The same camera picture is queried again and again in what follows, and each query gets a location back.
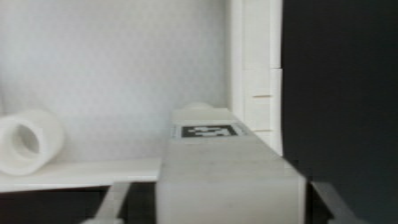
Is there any white desk top tray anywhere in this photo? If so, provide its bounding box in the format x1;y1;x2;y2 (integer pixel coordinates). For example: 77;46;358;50
0;0;232;193

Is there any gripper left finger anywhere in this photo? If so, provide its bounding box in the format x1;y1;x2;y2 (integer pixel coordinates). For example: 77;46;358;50
80;182;157;224

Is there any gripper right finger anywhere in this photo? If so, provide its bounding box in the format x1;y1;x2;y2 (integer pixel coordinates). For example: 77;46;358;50
304;181;368;224

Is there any white U-shaped border fence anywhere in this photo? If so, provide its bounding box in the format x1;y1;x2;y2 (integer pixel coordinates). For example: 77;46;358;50
228;0;283;154

